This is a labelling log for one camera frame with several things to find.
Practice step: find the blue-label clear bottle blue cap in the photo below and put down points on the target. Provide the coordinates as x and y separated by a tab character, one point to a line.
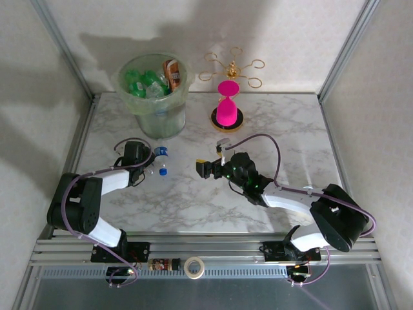
161	151

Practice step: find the green plastic bottle yellow cap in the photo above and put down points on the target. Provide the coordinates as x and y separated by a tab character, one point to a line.
150	77
137	88
131	76

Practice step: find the brown plastic bottle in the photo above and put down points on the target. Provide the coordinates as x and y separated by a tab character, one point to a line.
172	74

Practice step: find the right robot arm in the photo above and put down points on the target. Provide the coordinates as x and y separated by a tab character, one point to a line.
290	203

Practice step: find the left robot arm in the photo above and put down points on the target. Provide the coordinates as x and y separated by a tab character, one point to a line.
74	206

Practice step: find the bin with green liner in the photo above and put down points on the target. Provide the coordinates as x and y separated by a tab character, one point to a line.
161	126

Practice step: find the pale-label clear bottle blue cap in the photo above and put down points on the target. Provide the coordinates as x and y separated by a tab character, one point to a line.
150	171

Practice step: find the pink plastic goblet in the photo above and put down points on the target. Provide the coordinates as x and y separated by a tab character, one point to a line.
226	114

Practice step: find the silver tape roll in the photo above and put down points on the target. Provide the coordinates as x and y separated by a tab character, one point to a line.
308	188

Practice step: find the white masking tape roll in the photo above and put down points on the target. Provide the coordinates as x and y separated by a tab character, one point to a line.
194	276

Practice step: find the small printed jar black cap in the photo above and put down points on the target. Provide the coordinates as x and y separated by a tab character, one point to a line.
158	265

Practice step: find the small black electronics board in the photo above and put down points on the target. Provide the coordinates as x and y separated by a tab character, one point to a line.
298	275
121	272

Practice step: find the grey metal panel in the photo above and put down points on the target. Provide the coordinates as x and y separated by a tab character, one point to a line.
206	295

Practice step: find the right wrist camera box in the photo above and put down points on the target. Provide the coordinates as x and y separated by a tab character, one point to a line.
223	142

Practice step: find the aluminium side rail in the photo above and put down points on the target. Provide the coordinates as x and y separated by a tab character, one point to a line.
87	113
328	129

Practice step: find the aluminium front rail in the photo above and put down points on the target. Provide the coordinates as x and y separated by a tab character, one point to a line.
206	250

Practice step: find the aluminium frame post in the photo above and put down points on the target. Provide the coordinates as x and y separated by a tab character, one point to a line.
61	45
348	45

